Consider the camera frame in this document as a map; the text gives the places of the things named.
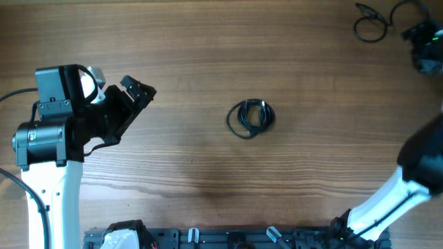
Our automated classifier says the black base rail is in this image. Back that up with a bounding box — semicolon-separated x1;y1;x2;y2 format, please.
82;226;392;249

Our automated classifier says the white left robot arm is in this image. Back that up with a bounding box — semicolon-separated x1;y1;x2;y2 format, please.
12;64;156;248

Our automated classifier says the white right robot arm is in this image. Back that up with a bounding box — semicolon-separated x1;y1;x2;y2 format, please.
325;20;442;248

